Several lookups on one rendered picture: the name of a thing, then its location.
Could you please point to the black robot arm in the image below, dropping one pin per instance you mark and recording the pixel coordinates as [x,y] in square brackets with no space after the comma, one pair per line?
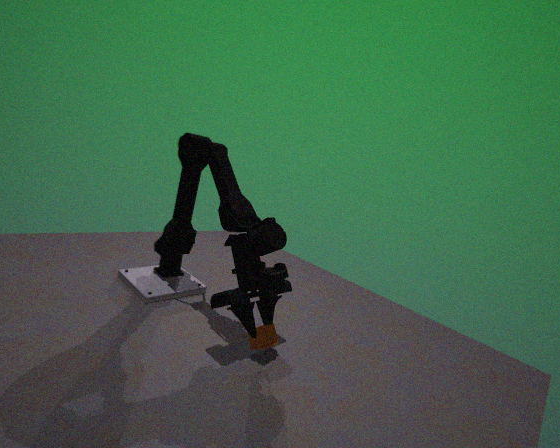
[235,211]

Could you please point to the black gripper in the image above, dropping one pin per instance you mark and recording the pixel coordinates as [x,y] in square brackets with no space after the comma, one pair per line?
[239,298]

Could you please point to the brown block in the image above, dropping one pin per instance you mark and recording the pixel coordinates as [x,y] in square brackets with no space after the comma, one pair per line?
[266,336]

